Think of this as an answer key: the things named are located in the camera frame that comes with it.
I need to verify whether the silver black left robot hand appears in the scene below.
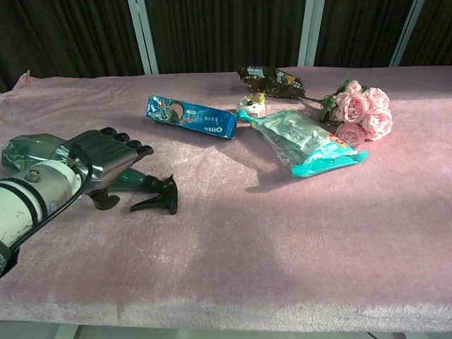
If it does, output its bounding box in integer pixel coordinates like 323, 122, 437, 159
69, 126, 155, 212

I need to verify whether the green spray bottle black trigger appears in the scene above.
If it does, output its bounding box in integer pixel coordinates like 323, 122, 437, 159
1, 133, 179, 215

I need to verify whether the blue Oreo cookie box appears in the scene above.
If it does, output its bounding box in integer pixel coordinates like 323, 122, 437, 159
143, 95, 239, 141

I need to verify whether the small toy cake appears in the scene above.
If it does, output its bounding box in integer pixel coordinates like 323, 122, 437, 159
236, 91, 268, 119

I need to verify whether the pink plush table cloth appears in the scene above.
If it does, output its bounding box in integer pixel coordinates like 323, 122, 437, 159
0, 65, 452, 333

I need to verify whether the dark pleated curtain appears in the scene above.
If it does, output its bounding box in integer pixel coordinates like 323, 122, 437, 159
0, 0, 452, 93

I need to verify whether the dark brown snack bag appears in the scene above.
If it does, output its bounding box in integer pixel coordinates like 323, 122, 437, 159
237, 66, 307, 100

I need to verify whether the teal clear snack bag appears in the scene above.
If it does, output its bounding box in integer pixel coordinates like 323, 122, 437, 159
237, 109, 369, 177

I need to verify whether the pink artificial rose bouquet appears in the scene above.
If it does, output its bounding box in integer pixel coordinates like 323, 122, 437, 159
299, 79, 394, 148

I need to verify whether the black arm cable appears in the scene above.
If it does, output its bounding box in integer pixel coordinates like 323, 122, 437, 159
10, 143, 94, 252

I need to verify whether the white frame post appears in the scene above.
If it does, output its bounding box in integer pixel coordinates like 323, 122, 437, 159
297, 0, 325, 68
389, 0, 426, 68
127, 0, 159, 76

